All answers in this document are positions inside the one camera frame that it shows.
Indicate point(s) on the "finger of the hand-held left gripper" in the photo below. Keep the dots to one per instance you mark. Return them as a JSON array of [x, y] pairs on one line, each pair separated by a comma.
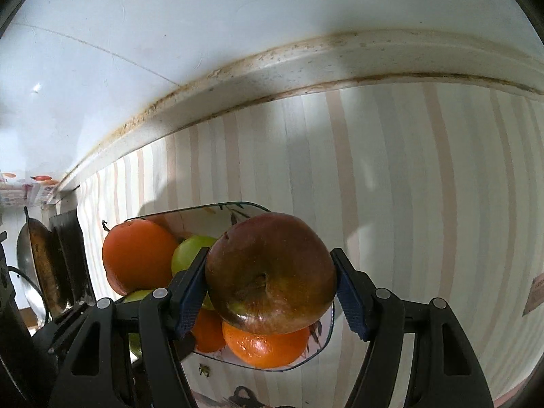
[[61, 321]]

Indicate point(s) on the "small orange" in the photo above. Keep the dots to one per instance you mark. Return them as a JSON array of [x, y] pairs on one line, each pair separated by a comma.
[[208, 333], [263, 348]]

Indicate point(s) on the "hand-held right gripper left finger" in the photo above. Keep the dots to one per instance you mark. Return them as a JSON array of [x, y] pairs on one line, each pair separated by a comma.
[[193, 293]]

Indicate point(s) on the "floral oval ceramic plate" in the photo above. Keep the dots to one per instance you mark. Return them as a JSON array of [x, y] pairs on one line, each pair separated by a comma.
[[204, 219]]

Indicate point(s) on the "large orange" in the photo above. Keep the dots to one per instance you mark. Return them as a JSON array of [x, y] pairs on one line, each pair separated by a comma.
[[138, 257]]

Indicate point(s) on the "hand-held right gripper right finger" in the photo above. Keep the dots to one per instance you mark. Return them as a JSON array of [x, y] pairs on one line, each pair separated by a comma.
[[352, 295]]

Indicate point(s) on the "striped pink tablecloth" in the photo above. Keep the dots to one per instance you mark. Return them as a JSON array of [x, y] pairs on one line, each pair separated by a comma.
[[425, 221]]

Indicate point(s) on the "colourful wall stickers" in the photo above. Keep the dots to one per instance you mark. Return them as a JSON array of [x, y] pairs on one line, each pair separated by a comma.
[[25, 189]]

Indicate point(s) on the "steel wok lid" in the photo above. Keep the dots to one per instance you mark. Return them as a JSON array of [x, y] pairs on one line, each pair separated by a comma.
[[23, 255]]

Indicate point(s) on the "steel wok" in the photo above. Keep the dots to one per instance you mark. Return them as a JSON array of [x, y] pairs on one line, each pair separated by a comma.
[[46, 263]]

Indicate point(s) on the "brown rectangular patch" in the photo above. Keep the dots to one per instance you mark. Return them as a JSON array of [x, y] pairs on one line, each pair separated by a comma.
[[536, 295]]

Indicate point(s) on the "black induction cooktop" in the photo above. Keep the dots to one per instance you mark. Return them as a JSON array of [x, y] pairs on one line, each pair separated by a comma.
[[72, 250]]

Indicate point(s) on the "green apple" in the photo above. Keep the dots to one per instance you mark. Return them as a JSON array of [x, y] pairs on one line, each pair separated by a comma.
[[138, 296], [189, 255]]

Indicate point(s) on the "reddish brown apple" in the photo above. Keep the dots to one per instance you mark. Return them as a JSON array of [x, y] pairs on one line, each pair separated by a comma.
[[272, 272]]

